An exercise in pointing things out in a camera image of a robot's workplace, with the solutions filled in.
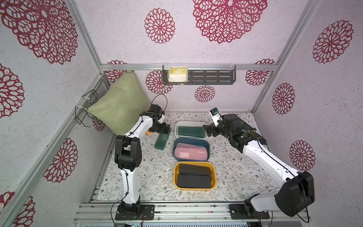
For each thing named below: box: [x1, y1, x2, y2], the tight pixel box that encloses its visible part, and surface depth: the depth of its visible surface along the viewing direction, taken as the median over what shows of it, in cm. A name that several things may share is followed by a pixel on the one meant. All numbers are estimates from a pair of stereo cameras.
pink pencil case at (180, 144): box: [175, 142, 208, 150], surface depth 99 cm
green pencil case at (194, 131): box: [178, 125, 205, 138], surface depth 105 cm
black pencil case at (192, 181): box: [176, 174, 213, 189], surface depth 82 cm
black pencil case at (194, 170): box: [179, 163, 212, 176], surface depth 88 cm
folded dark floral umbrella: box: [240, 119, 268, 146], surface depth 108 cm
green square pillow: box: [87, 69, 151, 136], surface depth 87 cm
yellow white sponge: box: [168, 66, 188, 83], surface depth 92 cm
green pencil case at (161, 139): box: [154, 127, 172, 151], surface depth 105 cm
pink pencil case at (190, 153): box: [173, 147, 208, 161], surface depth 92 cm
